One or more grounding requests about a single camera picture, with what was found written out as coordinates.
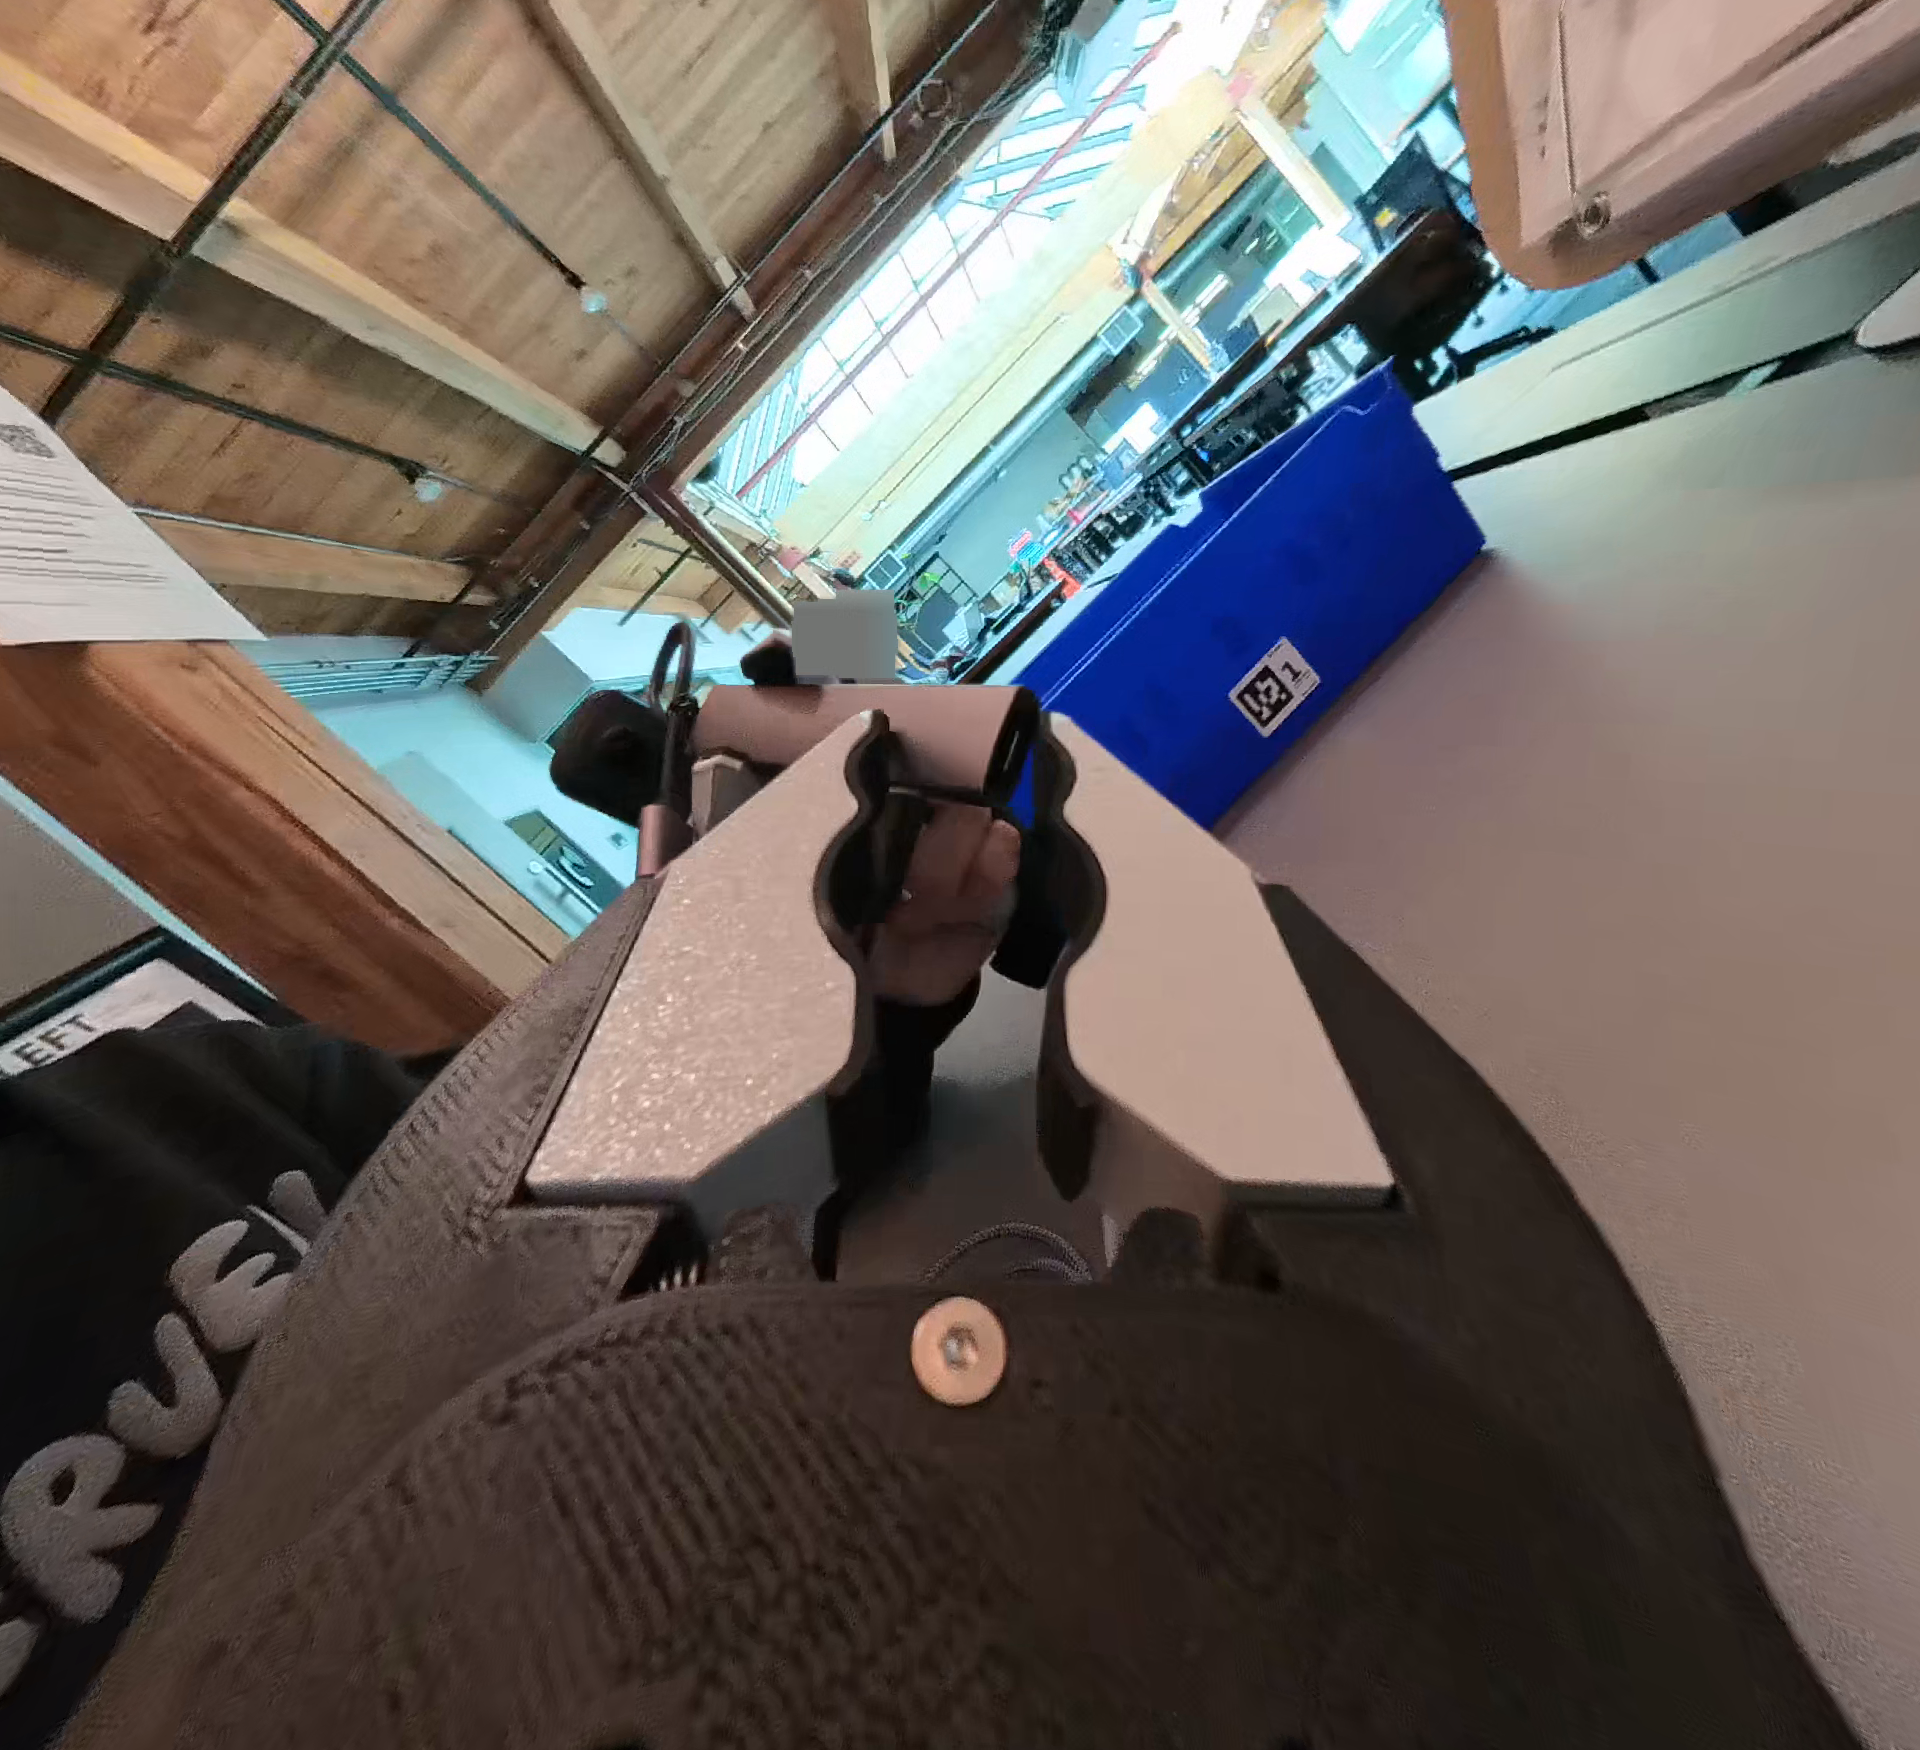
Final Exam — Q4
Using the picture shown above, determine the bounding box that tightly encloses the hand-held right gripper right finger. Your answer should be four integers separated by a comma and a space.
1034, 713, 1399, 1210

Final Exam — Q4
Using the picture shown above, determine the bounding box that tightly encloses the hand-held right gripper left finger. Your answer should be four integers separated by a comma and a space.
523, 713, 901, 1207

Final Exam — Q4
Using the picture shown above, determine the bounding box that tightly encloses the grey usb hub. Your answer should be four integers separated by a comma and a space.
695, 683, 1048, 834

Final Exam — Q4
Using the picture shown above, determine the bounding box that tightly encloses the blue plastic bin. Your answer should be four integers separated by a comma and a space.
1001, 363, 1492, 834

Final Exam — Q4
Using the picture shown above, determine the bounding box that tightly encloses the person's left hand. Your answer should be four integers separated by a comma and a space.
870, 821, 1032, 1007

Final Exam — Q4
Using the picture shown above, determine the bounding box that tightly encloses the white framed sign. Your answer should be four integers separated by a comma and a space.
0, 929, 289, 1090

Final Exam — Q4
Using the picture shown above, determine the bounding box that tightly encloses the person's black hoodie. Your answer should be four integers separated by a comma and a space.
0, 1013, 459, 1750

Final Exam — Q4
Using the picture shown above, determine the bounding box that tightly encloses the wooden document stand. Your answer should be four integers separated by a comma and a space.
1409, 0, 1920, 294

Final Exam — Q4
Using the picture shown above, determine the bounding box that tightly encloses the white wall notice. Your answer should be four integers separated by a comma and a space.
0, 382, 270, 652

